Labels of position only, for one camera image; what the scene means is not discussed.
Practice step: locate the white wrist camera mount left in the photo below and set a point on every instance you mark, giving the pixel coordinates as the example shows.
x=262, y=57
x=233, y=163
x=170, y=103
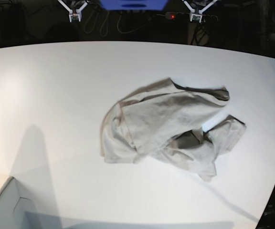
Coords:
x=199, y=6

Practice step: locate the black power strip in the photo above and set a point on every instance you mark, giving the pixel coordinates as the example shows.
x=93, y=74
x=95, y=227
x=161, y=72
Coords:
x=196, y=17

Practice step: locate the blue plastic bin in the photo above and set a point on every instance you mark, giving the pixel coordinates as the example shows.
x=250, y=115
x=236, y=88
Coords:
x=133, y=4

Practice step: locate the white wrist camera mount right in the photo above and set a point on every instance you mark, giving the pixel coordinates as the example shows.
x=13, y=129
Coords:
x=74, y=8

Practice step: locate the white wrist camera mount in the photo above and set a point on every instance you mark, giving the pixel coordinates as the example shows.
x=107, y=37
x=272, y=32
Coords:
x=74, y=8
x=199, y=6

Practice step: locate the white cardboard box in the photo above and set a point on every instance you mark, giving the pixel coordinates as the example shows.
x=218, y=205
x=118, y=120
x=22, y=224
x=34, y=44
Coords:
x=21, y=208

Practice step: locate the beige grey t-shirt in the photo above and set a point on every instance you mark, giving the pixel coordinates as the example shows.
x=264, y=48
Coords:
x=164, y=121

